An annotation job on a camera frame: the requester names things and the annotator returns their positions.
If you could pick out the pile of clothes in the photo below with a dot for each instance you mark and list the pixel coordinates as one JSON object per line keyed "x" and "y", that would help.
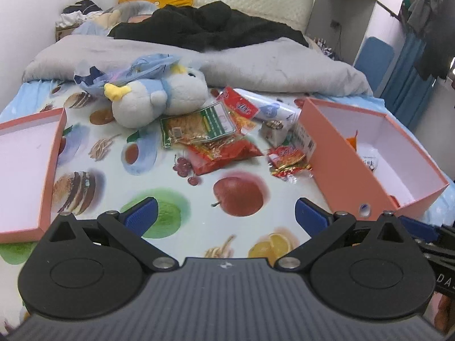
{"x": 76, "y": 12}

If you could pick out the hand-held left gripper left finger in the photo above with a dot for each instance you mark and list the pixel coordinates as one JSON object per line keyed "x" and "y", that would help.
{"x": 142, "y": 216}

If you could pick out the small candy box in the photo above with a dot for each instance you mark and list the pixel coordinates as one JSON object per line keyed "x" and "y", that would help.
{"x": 274, "y": 133}

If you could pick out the red topped clear snack packet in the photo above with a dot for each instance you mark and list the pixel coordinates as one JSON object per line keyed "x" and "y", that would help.
{"x": 238, "y": 104}

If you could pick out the wall socket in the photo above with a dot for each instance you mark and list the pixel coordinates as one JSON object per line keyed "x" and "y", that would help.
{"x": 335, "y": 24}

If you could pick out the blue white plush penguin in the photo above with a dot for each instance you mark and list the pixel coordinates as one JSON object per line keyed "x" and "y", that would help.
{"x": 177, "y": 92}

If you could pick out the blue chair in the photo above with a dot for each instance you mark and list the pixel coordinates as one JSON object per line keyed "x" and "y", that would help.
{"x": 375, "y": 60}

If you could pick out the pink cardboard box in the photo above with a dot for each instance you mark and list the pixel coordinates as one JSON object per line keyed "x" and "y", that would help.
{"x": 391, "y": 142}

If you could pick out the green snack packet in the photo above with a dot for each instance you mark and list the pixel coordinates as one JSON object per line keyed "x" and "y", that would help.
{"x": 209, "y": 122}

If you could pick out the small red yellow snack packet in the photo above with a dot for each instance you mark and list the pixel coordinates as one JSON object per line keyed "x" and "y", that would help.
{"x": 288, "y": 158}

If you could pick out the white tissue roll blue heart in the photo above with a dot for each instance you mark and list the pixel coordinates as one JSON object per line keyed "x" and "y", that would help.
{"x": 273, "y": 108}

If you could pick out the light blue plastic bag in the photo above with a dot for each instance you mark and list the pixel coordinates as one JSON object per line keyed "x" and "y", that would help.
{"x": 117, "y": 74}

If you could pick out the checkered cloth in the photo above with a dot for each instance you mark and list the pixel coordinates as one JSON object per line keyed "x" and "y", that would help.
{"x": 325, "y": 46}

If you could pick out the dark hanging clothes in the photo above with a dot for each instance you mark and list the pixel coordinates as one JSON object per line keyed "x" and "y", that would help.
{"x": 437, "y": 42}

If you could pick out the pink box lid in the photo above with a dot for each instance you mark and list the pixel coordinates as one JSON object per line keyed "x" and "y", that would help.
{"x": 25, "y": 170}

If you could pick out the large red snack packet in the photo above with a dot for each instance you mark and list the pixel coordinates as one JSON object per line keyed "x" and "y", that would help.
{"x": 227, "y": 152}

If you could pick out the blue curtain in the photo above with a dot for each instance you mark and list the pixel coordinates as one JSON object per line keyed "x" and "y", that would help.
{"x": 408, "y": 78}

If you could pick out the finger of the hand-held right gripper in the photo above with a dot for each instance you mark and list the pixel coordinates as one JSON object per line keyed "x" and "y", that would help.
{"x": 423, "y": 229}

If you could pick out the light blue cartoon blanket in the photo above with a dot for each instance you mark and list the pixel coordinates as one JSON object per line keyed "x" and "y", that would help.
{"x": 92, "y": 26}

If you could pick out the grey blanket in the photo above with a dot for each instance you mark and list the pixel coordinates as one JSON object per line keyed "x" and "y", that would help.
{"x": 284, "y": 67}

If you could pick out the fruit printed bed sheet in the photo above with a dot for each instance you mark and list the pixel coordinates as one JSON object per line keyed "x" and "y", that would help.
{"x": 177, "y": 188}

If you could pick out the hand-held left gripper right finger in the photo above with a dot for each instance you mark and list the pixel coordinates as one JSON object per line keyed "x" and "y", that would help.
{"x": 312, "y": 216}

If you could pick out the orange snack packet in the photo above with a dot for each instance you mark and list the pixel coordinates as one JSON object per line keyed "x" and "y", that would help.
{"x": 352, "y": 142}

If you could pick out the black jacket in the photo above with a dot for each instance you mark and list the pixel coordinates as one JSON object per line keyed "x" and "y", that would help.
{"x": 199, "y": 25}

